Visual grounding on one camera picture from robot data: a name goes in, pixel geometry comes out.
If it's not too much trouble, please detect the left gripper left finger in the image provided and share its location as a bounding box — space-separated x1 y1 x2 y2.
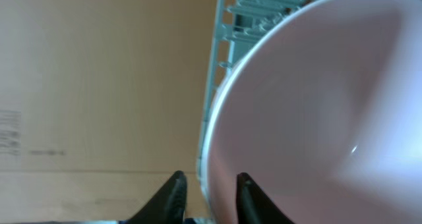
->
127 171 187 224

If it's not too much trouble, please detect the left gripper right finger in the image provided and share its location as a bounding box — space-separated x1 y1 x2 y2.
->
235 173 293 224

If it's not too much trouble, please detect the grey plastic dish rack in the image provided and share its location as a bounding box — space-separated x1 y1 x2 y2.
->
196 0 422 198

